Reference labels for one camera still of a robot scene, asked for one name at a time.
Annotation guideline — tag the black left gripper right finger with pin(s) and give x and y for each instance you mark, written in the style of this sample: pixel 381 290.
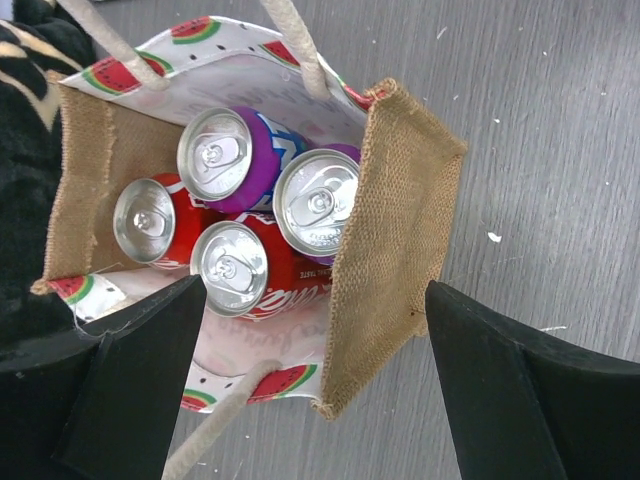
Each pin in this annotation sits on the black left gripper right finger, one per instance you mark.
pixel 523 404

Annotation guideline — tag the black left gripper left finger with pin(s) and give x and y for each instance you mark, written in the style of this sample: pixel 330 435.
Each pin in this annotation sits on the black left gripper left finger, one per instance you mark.
pixel 98 402

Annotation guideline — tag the red cola can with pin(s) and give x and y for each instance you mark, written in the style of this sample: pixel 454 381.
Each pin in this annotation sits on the red cola can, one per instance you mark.
pixel 157 222
pixel 251 272

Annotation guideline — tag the purple Fanta can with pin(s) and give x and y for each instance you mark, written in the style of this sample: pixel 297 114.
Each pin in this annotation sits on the purple Fanta can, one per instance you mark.
pixel 230 158

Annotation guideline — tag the watermelon print canvas bag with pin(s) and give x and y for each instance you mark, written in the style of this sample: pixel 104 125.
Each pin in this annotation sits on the watermelon print canvas bag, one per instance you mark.
pixel 395 242

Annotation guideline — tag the purple soda can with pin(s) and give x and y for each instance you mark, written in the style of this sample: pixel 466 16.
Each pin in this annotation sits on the purple soda can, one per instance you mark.
pixel 314 197

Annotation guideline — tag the black floral plush blanket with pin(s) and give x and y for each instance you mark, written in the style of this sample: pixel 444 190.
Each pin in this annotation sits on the black floral plush blanket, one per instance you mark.
pixel 37 38

